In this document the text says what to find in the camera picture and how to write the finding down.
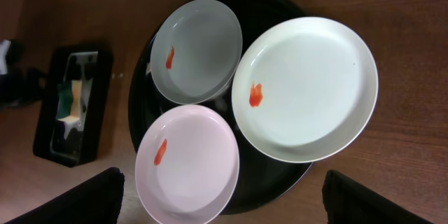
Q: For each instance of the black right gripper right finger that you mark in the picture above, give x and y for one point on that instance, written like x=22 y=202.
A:
x=349 y=202

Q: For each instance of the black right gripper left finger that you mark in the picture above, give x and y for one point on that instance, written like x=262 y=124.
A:
x=97 y=200

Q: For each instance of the green yellow sponge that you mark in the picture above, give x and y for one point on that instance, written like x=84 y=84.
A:
x=69 y=94

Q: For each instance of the large white plate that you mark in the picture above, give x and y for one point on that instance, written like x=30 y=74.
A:
x=305 y=89

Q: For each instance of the grey plate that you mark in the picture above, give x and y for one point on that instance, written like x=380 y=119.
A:
x=196 y=52

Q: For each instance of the black rectangular soapy water tray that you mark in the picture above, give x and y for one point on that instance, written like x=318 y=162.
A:
x=75 y=142

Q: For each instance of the pink plate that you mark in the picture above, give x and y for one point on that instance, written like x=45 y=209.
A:
x=187 y=166

